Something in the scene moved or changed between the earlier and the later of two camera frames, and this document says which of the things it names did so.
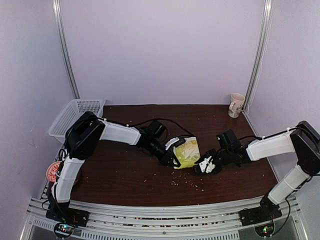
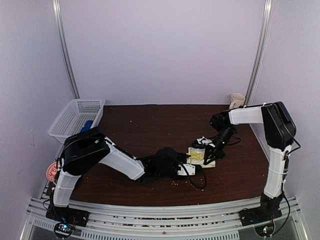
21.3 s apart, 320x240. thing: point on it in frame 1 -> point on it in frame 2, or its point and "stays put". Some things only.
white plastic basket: (74, 110) stays put
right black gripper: (217, 170) -> (216, 154)
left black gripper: (165, 158) -> (181, 157)
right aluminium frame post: (268, 14) stays put
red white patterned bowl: (52, 170) stays put
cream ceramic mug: (237, 100) stays put
